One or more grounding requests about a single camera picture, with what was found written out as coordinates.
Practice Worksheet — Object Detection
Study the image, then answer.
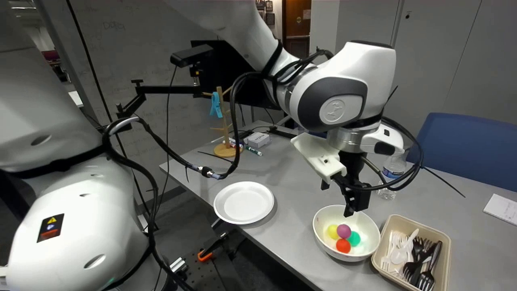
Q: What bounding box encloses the white foam plate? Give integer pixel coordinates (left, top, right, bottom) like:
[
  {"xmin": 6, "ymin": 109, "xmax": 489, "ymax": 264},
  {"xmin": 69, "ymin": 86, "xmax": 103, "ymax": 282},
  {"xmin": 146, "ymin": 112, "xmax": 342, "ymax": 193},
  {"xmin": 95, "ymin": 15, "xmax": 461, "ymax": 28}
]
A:
[{"xmin": 213, "ymin": 182, "xmax": 274, "ymax": 225}]

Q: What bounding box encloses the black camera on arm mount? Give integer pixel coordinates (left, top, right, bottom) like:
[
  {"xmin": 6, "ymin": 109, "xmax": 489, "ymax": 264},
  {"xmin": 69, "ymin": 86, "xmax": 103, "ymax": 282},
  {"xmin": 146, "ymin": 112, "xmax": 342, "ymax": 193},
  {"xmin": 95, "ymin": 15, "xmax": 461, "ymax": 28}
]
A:
[{"xmin": 169, "ymin": 44, "xmax": 211, "ymax": 68}]

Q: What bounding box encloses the clear water bottle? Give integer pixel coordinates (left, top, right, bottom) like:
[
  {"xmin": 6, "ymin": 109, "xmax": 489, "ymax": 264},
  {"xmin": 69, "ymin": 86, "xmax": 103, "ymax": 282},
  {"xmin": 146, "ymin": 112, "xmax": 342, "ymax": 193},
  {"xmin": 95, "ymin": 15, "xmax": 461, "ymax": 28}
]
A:
[{"xmin": 377, "ymin": 156, "xmax": 406, "ymax": 201}]

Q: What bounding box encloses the orange black clamp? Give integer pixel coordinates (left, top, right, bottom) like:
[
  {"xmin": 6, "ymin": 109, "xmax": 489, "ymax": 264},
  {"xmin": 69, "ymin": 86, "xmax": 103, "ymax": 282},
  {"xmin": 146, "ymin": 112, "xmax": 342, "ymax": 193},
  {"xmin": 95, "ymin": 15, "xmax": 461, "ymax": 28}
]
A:
[{"xmin": 195, "ymin": 232, "xmax": 229, "ymax": 264}]

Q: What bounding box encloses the yellow ball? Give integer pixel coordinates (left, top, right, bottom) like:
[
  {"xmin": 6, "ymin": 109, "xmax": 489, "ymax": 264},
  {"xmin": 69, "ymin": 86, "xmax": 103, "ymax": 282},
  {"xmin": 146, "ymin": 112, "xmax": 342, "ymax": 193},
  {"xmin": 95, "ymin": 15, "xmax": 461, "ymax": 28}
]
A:
[{"xmin": 326, "ymin": 225, "xmax": 339, "ymax": 241}]

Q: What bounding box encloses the white paper sheet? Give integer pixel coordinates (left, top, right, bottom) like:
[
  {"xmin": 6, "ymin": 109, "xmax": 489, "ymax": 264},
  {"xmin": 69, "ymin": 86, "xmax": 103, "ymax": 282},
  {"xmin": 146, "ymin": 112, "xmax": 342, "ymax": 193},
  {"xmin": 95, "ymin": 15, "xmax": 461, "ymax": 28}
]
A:
[{"xmin": 482, "ymin": 194, "xmax": 517, "ymax": 227}]

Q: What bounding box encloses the small white box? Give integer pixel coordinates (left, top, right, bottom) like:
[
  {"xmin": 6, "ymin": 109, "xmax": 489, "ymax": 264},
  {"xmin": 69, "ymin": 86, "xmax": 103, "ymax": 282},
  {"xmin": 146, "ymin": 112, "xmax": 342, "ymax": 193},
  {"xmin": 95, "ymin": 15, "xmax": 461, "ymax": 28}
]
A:
[{"xmin": 243, "ymin": 133, "xmax": 269, "ymax": 149}]

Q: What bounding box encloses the green ball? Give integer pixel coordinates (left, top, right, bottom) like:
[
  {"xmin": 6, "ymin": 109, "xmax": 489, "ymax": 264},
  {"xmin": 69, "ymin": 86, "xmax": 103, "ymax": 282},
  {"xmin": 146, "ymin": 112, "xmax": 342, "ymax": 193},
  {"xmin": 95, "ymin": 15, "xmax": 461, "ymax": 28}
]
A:
[{"xmin": 347, "ymin": 232, "xmax": 360, "ymax": 248}]

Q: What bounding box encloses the orange ball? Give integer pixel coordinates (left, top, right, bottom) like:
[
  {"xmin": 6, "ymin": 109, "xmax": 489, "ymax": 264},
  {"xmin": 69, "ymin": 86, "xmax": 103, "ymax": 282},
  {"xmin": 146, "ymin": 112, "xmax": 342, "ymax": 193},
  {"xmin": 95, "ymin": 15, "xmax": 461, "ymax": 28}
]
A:
[{"xmin": 335, "ymin": 240, "xmax": 350, "ymax": 254}]

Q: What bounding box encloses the blue chair near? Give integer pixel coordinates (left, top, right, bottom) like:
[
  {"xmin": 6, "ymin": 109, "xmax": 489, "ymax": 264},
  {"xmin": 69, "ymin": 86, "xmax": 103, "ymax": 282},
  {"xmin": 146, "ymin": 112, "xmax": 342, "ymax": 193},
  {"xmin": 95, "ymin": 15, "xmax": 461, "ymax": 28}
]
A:
[{"xmin": 416, "ymin": 114, "xmax": 517, "ymax": 191}]

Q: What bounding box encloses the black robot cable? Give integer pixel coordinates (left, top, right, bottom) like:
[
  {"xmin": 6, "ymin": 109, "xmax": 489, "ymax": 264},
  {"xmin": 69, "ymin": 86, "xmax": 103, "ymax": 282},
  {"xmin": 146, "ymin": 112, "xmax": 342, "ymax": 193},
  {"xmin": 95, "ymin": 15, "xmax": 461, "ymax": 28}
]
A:
[{"xmin": 98, "ymin": 46, "xmax": 466, "ymax": 291}]

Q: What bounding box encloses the purple ball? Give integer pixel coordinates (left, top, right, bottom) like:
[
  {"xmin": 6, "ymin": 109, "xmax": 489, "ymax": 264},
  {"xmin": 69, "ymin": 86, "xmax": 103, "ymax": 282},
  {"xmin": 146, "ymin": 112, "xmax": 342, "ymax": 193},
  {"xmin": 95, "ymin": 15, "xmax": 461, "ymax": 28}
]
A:
[{"xmin": 337, "ymin": 225, "xmax": 350, "ymax": 240}]

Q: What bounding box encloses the beige cutlery tray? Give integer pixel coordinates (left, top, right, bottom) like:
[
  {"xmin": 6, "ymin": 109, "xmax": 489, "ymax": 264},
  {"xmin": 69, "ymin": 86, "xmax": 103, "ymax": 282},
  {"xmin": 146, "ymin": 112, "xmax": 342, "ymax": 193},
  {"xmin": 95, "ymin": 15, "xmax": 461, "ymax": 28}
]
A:
[{"xmin": 371, "ymin": 214, "xmax": 452, "ymax": 291}]

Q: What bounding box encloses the wooden mug tree stand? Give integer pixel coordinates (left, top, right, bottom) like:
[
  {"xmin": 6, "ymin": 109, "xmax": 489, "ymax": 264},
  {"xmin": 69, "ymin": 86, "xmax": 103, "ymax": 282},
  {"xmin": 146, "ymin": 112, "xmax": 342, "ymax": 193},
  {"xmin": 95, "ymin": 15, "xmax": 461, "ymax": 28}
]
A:
[{"xmin": 209, "ymin": 86, "xmax": 238, "ymax": 159}]

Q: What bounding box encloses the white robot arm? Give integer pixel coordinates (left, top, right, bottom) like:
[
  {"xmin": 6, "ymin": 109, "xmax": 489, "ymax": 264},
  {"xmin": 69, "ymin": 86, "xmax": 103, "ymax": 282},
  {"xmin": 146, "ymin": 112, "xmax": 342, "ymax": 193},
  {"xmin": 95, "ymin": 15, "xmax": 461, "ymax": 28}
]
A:
[{"xmin": 0, "ymin": 0, "xmax": 395, "ymax": 291}]

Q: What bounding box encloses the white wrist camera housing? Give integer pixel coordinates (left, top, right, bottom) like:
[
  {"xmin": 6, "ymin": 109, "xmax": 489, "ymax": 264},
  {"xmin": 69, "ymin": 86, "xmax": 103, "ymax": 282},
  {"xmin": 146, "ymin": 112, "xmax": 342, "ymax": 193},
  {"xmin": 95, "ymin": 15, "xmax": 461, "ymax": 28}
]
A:
[{"xmin": 290, "ymin": 133, "xmax": 347, "ymax": 182}]

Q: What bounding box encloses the white bowl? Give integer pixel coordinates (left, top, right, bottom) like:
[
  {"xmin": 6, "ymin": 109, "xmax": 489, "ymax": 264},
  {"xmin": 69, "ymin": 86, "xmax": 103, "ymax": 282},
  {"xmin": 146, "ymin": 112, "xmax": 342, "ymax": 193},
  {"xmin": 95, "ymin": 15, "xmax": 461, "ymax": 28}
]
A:
[{"xmin": 311, "ymin": 206, "xmax": 381, "ymax": 262}]

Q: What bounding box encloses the black plastic fork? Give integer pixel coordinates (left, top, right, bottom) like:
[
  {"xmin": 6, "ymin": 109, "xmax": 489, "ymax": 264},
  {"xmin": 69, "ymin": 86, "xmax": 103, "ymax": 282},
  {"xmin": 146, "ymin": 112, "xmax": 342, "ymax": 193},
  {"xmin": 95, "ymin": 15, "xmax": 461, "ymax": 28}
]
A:
[{"xmin": 402, "ymin": 238, "xmax": 442, "ymax": 291}]

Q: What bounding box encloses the white plastic fork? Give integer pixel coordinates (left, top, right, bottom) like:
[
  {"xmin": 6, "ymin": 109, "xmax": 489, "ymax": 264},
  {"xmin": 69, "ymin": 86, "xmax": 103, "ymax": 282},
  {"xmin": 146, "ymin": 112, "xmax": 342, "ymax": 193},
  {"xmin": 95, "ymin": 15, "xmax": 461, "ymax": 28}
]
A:
[{"xmin": 381, "ymin": 230, "xmax": 418, "ymax": 270}]

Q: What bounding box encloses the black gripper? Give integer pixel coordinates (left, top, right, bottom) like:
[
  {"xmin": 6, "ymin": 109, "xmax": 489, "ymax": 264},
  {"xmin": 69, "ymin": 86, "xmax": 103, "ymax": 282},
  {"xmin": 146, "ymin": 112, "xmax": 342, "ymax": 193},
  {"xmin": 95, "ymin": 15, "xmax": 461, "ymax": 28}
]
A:
[{"xmin": 330, "ymin": 152, "xmax": 371, "ymax": 217}]

